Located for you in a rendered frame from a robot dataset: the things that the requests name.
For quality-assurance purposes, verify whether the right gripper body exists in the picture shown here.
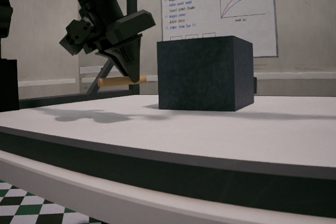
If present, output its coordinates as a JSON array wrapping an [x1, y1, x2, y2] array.
[[78, 0, 156, 55]]

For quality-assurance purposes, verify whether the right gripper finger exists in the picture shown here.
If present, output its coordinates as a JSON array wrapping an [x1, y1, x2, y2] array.
[[95, 50, 128, 77], [105, 33, 143, 83]]

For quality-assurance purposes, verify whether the tan cylindrical peg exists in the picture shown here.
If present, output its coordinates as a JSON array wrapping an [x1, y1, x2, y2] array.
[[98, 75, 146, 87]]

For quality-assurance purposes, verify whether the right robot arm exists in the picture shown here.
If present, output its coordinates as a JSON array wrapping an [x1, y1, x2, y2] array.
[[0, 0, 106, 59]]

